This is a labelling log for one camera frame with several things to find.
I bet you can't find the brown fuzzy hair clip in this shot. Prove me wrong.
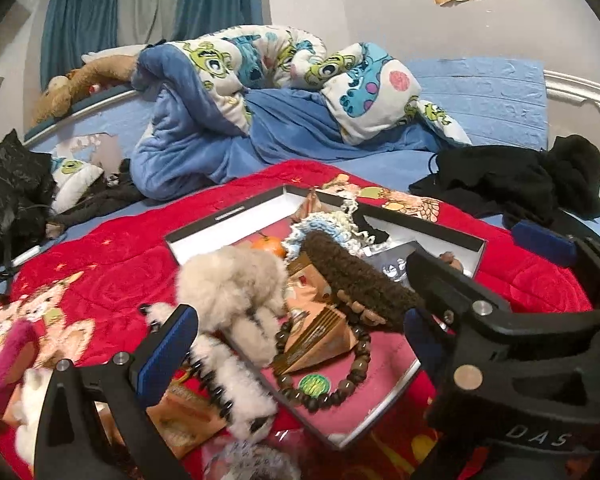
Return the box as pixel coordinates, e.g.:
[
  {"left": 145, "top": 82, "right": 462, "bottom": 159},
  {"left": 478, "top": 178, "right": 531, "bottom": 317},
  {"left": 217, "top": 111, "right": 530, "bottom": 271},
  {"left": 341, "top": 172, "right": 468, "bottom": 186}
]
[{"left": 301, "top": 232, "right": 425, "bottom": 332}]

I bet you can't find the orange pyramid snack packet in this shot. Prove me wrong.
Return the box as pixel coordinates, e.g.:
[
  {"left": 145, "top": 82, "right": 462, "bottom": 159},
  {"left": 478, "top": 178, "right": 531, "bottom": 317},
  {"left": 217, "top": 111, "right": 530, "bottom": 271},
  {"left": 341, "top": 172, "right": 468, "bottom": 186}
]
[{"left": 272, "top": 306, "right": 358, "bottom": 376}]

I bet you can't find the cream plush toy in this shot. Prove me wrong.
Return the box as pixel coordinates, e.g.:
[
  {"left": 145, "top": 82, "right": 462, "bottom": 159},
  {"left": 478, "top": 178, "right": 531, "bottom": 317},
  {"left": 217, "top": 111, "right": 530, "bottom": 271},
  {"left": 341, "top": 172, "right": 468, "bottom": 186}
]
[{"left": 5, "top": 367, "right": 53, "bottom": 467}]

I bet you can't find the black clothing pile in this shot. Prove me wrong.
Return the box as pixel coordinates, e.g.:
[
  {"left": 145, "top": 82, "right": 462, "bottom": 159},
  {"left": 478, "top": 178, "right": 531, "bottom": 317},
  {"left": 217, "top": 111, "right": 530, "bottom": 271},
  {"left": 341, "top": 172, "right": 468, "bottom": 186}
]
[{"left": 410, "top": 134, "right": 600, "bottom": 228}]

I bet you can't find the beige pompom plush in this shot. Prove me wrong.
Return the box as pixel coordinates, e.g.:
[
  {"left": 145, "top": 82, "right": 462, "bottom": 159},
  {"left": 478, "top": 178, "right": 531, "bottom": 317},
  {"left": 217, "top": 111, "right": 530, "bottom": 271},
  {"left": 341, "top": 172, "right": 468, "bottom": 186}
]
[{"left": 175, "top": 245, "right": 288, "bottom": 368}]

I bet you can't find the black white fuzzy hair claw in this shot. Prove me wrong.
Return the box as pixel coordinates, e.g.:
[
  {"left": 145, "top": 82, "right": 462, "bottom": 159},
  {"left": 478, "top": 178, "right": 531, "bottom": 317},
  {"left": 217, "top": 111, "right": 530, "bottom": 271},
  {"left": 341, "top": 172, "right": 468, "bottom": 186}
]
[{"left": 138, "top": 301, "right": 281, "bottom": 443}]

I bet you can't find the red embroidered blanket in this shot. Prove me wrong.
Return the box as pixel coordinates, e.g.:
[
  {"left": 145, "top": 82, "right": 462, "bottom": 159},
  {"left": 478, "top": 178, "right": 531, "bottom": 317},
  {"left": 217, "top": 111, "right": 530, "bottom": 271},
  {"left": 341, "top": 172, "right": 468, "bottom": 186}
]
[{"left": 0, "top": 160, "right": 592, "bottom": 479}]

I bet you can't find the blue crochet scrunchie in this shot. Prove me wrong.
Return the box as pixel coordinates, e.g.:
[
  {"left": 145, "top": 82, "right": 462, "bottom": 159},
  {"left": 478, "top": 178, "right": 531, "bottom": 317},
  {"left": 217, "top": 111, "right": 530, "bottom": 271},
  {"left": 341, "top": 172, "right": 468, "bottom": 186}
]
[{"left": 282, "top": 198, "right": 366, "bottom": 262}]

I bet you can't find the black shallow gift box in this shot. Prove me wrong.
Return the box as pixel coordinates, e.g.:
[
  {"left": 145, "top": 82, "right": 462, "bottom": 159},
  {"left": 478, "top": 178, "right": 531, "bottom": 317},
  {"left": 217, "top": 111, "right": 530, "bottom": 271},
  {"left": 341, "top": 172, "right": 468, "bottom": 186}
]
[{"left": 166, "top": 185, "right": 486, "bottom": 450}]

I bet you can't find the silver foil packet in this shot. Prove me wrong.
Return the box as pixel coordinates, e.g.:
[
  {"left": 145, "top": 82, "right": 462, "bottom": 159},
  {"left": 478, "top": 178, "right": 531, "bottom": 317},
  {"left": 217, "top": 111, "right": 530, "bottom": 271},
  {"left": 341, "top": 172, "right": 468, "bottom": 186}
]
[{"left": 202, "top": 438, "right": 301, "bottom": 480}]

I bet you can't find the small monster print pillow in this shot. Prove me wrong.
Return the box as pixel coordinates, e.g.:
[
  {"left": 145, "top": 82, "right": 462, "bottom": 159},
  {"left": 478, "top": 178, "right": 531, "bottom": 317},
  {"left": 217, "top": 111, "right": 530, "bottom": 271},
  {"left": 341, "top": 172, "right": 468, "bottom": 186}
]
[{"left": 50, "top": 157, "right": 104, "bottom": 214}]

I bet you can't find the black puffer jacket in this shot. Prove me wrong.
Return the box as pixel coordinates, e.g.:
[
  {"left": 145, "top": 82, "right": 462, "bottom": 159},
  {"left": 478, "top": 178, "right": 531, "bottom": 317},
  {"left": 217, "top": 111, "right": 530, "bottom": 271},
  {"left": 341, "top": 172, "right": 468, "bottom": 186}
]
[{"left": 0, "top": 131, "right": 56, "bottom": 266}]

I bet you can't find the blue monster print blanket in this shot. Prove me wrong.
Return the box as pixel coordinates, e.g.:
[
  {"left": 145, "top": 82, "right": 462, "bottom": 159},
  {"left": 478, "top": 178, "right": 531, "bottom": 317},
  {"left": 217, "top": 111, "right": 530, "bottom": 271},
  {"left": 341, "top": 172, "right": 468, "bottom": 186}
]
[{"left": 130, "top": 25, "right": 470, "bottom": 202}]

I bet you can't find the brown plush dog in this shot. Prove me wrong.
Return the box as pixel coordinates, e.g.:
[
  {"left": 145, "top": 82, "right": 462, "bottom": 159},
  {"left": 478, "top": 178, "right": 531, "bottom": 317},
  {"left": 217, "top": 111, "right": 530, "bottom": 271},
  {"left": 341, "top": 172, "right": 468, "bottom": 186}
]
[{"left": 31, "top": 54, "right": 137, "bottom": 126}]

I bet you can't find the wooden bead bracelet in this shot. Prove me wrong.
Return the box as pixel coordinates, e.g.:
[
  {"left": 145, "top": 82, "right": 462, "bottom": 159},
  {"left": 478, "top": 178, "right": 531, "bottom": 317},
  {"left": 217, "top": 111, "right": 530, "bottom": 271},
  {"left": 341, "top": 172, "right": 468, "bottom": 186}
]
[{"left": 270, "top": 318, "right": 373, "bottom": 413}]

